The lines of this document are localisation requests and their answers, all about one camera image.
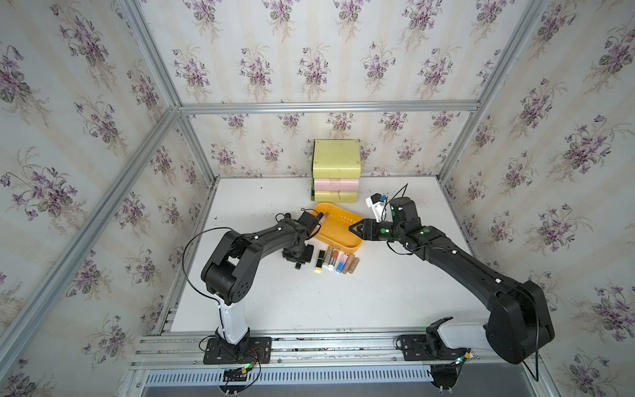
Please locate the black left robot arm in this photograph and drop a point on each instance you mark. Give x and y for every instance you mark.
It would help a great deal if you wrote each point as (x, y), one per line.
(231, 269)

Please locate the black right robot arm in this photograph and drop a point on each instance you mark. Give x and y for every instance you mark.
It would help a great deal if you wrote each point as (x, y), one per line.
(519, 322)

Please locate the green pink drawer box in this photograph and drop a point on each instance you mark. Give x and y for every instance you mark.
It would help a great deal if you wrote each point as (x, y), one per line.
(336, 171)

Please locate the brown lipstick tube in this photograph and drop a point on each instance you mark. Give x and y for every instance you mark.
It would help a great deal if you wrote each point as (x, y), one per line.
(353, 265)

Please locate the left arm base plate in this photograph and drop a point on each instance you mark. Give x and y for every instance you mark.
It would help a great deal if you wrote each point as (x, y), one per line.
(252, 350)

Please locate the red white lipstick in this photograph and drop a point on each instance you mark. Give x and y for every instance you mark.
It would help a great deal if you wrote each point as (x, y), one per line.
(334, 262)

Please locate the aluminium rail frame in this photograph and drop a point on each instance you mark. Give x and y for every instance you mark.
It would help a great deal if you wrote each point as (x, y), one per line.
(170, 358)

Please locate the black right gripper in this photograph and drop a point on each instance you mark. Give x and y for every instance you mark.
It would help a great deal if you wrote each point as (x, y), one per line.
(367, 227)

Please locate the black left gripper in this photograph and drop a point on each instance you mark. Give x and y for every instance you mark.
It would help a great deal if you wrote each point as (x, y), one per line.
(307, 260)

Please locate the rose gold lipstick tube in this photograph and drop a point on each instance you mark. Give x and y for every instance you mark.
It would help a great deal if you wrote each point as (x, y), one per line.
(348, 263)

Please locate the silver lipstick tube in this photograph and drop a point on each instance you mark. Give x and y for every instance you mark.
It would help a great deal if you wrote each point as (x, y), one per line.
(328, 256)

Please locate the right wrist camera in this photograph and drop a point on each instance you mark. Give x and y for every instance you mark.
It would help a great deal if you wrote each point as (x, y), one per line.
(377, 203)

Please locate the black gold square lipstick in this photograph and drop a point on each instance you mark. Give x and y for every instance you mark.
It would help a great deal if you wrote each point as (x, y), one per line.
(320, 260)

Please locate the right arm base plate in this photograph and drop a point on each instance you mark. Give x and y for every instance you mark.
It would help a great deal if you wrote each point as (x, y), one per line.
(427, 348)

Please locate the blue lipstick tube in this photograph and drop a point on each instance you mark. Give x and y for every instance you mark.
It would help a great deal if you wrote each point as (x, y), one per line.
(342, 263)

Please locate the yellow storage tray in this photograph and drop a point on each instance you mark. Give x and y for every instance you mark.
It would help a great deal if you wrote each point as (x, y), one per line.
(334, 230)

